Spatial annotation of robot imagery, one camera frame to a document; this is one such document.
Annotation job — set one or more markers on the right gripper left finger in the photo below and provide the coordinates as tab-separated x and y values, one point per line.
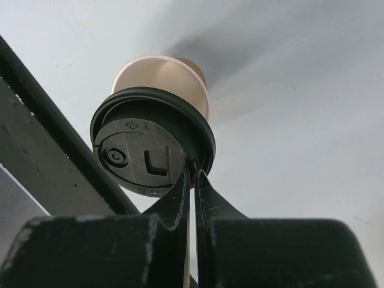
146	250

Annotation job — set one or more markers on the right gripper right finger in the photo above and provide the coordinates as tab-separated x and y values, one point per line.
236	251

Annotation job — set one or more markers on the black plastic cup lid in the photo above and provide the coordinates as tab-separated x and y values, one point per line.
144	137

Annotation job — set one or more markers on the brown paper coffee cup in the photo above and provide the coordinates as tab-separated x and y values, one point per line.
179	76

